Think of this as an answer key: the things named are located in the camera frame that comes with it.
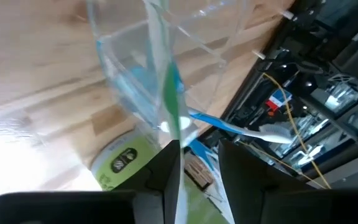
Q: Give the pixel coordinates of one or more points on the blue white toothbrush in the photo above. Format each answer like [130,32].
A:
[200,151]
[275,133]

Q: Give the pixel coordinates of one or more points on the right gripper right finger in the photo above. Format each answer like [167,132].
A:
[241,180]

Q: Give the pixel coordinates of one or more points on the green disinfecting wipes canister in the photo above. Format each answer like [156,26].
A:
[126,161]

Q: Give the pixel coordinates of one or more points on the clear plastic holder cup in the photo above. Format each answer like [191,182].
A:
[197,37]

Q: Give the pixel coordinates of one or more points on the green white toothbrush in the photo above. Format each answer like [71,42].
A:
[170,99]

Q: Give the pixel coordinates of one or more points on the wooden crate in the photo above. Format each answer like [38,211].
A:
[199,172]

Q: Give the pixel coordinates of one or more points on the red white blue box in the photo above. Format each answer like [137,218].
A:
[280,98]

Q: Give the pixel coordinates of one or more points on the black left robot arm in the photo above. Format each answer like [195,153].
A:
[312,21]

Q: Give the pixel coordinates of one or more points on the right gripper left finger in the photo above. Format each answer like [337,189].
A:
[163,174]

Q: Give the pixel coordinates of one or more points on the black aluminium table frame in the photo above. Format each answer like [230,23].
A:
[244,90]

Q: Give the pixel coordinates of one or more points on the white cylindrical peg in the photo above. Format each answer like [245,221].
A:
[287,14]
[259,54]

